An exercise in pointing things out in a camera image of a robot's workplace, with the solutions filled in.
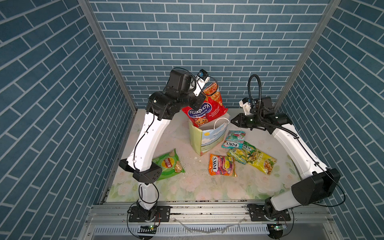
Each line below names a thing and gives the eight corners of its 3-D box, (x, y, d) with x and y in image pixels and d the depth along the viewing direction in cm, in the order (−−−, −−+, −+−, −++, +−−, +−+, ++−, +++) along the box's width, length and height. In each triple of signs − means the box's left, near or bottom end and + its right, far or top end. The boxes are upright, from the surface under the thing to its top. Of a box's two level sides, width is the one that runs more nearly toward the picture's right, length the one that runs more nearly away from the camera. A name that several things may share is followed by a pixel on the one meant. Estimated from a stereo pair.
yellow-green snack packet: (245, 161, 94) (246, 159, 92) (251, 149, 100) (252, 147, 97) (269, 175, 88) (271, 173, 86) (274, 161, 94) (276, 159, 92)
